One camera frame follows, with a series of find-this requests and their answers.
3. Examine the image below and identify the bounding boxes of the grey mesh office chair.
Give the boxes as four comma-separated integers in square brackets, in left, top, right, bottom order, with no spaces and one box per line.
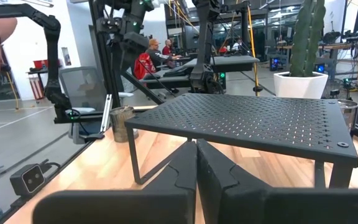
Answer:
[58,66,108,139]

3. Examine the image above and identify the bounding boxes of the small black depth camera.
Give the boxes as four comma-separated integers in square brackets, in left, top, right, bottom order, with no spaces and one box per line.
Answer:
[9,163,48,197]

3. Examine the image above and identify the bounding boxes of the white hexagonal plant pot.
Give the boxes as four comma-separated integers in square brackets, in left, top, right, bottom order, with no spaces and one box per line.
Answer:
[273,71,329,100]

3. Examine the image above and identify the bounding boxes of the yellow cable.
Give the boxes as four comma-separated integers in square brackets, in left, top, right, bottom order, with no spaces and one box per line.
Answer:
[246,4,264,97]

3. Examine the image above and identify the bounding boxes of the silver aluminium bar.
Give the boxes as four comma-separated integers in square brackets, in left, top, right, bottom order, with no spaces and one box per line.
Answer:
[100,93,113,133]

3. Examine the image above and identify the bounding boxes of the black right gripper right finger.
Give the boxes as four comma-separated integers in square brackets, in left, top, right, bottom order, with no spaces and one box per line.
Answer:
[196,138,358,224]

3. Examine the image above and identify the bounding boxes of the black perforated metal shelf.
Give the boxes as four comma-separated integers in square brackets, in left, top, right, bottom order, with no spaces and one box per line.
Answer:
[124,92,358,190]

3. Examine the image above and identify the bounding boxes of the black floor fan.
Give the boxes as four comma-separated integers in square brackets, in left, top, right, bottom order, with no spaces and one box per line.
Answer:
[321,77,345,100]

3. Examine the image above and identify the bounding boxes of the red jacket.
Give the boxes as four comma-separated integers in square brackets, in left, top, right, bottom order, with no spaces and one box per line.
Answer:
[133,52,157,80]

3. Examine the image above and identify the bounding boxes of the black camera cable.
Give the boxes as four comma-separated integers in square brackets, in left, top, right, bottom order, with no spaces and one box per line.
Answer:
[39,159,62,171]

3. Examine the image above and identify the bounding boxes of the black computer tower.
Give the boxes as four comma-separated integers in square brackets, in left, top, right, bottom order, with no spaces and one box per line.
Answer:
[268,56,281,72]

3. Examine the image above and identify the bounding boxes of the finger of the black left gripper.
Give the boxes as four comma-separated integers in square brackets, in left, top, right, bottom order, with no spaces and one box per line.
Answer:
[129,49,149,75]
[114,43,129,78]

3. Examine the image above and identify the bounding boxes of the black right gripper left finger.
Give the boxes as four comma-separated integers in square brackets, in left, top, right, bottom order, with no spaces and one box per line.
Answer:
[32,139,198,224]

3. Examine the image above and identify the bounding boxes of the green cactus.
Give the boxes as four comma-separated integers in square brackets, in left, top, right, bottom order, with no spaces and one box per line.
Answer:
[289,0,327,78]

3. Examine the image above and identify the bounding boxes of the red bin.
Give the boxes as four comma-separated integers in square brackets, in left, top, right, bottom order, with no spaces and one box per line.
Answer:
[32,58,50,70]

